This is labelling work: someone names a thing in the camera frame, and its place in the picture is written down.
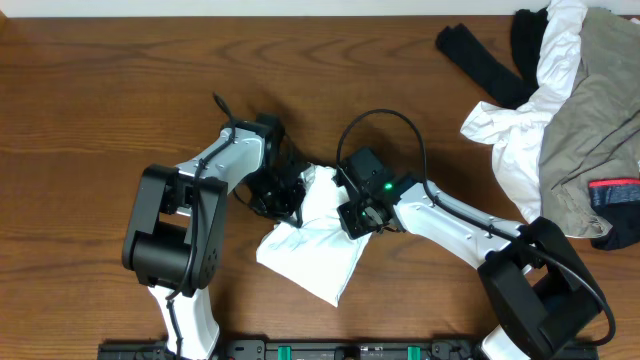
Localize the white t-shirt with black logo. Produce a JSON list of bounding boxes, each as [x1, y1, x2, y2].
[[256, 165, 370, 307]]

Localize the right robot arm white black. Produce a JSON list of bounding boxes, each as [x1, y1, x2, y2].
[[335, 147, 606, 359]]

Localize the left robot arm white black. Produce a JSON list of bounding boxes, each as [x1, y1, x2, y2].
[[122, 114, 308, 359]]

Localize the white shirt in pile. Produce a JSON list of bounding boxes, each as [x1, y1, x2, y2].
[[460, 0, 588, 222]]

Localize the black garment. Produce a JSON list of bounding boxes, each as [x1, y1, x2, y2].
[[435, 8, 548, 109]]

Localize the khaki grey garment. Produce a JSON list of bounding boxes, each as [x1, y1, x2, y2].
[[539, 8, 639, 238]]

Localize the navy garment with red band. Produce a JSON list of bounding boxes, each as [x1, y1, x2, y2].
[[589, 178, 639, 251]]

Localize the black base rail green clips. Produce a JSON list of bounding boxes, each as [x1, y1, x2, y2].
[[97, 339, 485, 360]]

